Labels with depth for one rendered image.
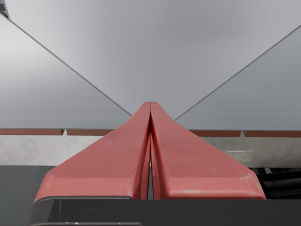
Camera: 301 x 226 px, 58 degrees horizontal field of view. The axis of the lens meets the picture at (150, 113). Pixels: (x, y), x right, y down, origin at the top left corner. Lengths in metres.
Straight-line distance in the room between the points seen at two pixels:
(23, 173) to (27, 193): 0.18
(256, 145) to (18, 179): 1.47
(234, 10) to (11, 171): 1.64
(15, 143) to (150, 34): 0.40
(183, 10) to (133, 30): 0.03
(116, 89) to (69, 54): 0.04
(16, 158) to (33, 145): 0.05
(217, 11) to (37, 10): 0.11
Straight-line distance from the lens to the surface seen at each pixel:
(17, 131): 0.30
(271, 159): 0.55
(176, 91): 0.19
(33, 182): 1.76
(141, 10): 0.17
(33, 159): 0.55
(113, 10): 0.17
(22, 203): 1.95
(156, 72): 0.19
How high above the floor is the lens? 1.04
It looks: 54 degrees down
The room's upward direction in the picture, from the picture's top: 179 degrees counter-clockwise
